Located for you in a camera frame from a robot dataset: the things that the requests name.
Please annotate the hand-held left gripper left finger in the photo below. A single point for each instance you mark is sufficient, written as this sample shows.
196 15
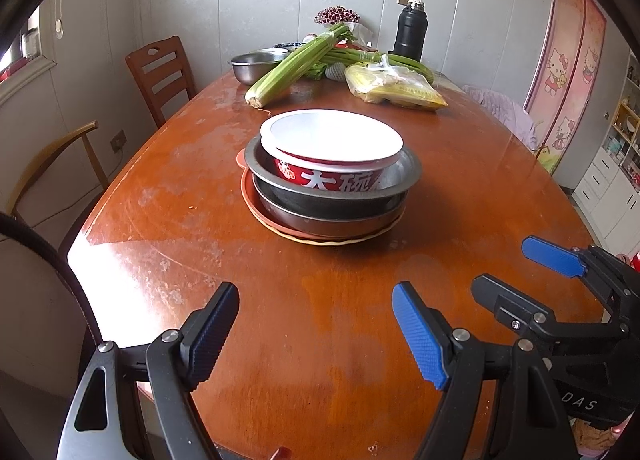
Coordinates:
212 335

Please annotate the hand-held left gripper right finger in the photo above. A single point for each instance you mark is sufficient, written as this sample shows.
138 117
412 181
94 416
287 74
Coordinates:
420 340

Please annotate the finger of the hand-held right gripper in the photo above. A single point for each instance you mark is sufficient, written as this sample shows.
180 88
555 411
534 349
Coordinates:
505 302
552 256

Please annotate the round steel pan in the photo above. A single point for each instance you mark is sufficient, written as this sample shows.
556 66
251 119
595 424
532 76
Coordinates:
402 174
320 222

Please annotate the red instant noodle bowl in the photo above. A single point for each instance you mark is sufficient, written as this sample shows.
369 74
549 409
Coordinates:
325 183

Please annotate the wide white disposable bowl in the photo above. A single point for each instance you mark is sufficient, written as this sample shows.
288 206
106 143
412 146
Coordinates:
330 138

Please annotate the white display cabinet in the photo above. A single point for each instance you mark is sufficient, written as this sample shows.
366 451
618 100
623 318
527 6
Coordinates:
605 190

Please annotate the pale purple cloth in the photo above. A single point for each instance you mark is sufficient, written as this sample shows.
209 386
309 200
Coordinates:
505 110

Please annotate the pink cartoon cat wardrobe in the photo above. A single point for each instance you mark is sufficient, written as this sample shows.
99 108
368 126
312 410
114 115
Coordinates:
565 65

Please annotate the plastic bag of corn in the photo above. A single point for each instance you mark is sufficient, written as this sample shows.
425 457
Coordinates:
395 90

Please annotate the curved back chair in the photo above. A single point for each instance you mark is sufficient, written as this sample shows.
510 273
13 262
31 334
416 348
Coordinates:
92 128

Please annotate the black thermos bottle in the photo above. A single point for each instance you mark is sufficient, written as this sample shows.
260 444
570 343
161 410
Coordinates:
411 33

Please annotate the steel basin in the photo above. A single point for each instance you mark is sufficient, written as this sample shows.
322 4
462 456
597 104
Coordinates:
255 68

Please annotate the thick celery bunch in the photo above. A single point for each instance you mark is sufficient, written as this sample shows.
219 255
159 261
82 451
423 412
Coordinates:
290 73

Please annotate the thin celery stalks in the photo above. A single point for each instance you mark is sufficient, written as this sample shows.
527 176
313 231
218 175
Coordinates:
360 56

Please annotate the white foam fruit net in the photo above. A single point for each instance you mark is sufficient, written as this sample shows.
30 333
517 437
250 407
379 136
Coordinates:
335 73

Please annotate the green leafy vegetable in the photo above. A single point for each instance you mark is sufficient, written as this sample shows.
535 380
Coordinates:
315 73

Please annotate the slatted wooden chair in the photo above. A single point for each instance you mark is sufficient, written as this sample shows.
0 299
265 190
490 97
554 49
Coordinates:
160 55

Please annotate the clear plastic wrap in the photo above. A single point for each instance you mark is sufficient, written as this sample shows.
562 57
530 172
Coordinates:
362 33

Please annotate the blue patterned bowl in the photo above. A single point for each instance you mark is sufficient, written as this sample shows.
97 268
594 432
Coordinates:
287 45

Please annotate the dried flower bouquet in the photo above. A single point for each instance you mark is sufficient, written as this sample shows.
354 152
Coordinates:
337 14

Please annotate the window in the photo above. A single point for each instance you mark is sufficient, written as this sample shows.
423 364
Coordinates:
30 45

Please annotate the low wall socket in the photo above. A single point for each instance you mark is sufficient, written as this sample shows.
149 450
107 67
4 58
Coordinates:
118 140

